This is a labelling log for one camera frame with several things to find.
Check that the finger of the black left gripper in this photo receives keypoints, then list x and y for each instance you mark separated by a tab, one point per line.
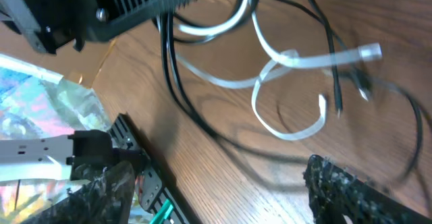
110	18

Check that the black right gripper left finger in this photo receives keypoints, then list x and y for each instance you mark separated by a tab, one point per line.
107	199

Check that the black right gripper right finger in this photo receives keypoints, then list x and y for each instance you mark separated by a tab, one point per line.
335	195

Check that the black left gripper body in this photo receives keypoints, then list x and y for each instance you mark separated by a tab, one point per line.
48	25

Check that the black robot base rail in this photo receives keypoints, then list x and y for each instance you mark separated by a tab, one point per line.
157	189

